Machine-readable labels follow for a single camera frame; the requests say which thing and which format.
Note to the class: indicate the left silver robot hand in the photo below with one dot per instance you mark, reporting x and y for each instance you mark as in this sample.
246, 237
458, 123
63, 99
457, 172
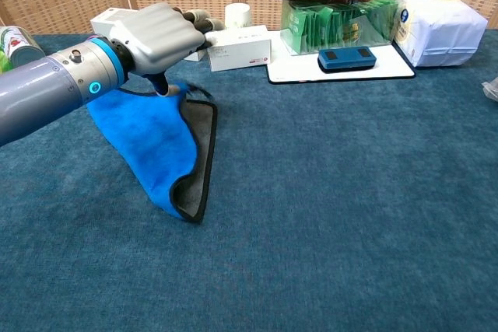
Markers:
159, 38

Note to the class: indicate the grey cloth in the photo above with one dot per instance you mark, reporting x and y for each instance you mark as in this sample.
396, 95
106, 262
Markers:
144, 133

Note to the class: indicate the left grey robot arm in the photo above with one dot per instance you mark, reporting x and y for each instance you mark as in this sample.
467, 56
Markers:
43, 83

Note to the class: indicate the long white power strip box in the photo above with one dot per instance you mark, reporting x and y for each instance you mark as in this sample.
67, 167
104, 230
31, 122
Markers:
107, 19

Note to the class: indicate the white small jar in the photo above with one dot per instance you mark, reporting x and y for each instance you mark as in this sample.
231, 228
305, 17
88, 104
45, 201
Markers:
238, 17

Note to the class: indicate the small white cardboard box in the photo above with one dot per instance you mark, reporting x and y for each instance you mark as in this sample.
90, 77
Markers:
241, 50

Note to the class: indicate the white green drink can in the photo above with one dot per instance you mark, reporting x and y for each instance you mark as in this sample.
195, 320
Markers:
21, 46

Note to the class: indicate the white flat board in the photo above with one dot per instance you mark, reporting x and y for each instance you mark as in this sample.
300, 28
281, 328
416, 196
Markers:
295, 71

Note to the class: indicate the large green white tissue pack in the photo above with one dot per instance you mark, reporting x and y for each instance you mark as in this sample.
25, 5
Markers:
4, 63

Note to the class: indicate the clear box of green sachets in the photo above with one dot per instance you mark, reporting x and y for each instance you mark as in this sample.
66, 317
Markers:
334, 29

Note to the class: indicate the dark blue phone case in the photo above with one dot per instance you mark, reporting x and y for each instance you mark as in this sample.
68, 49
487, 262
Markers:
346, 59

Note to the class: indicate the blue carpet table cover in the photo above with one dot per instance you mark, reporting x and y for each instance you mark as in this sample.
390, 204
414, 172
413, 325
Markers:
311, 200

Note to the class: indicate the white paper flour bag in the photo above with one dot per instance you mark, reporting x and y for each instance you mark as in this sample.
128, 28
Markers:
439, 25

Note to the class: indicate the clear plastic zip bag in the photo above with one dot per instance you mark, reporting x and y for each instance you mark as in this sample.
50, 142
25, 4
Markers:
492, 91

